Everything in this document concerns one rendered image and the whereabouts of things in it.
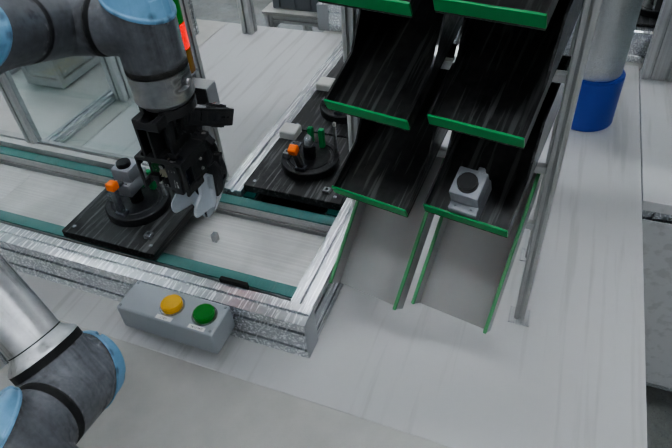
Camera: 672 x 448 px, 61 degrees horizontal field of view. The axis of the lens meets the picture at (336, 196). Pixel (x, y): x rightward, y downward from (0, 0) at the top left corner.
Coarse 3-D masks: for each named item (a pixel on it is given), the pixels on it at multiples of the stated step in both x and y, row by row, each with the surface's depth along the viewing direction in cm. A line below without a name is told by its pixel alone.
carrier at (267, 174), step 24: (288, 144) 143; (312, 144) 132; (336, 144) 133; (264, 168) 136; (288, 168) 132; (312, 168) 131; (336, 168) 133; (264, 192) 131; (288, 192) 128; (312, 192) 128
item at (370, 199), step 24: (432, 96) 96; (360, 120) 93; (360, 144) 96; (384, 144) 95; (408, 144) 93; (432, 144) 88; (360, 168) 94; (384, 168) 93; (408, 168) 91; (336, 192) 93; (360, 192) 92; (384, 192) 91; (408, 192) 90
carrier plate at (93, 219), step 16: (96, 208) 128; (192, 208) 127; (80, 224) 125; (96, 224) 124; (112, 224) 124; (160, 224) 123; (176, 224) 123; (80, 240) 123; (96, 240) 121; (112, 240) 120; (128, 240) 120; (144, 240) 119; (160, 240) 119; (144, 256) 118
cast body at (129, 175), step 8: (120, 160) 120; (128, 160) 120; (112, 168) 120; (120, 168) 119; (128, 168) 120; (136, 168) 121; (144, 168) 127; (120, 176) 120; (128, 176) 120; (136, 176) 122; (128, 184) 120; (136, 184) 122; (120, 192) 122; (128, 192) 121; (136, 192) 123
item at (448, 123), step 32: (576, 0) 74; (480, 32) 83; (512, 32) 81; (544, 32) 80; (480, 64) 80; (512, 64) 79; (544, 64) 77; (448, 96) 79; (480, 96) 78; (512, 96) 76; (544, 96) 75; (448, 128) 77; (480, 128) 73; (512, 128) 74
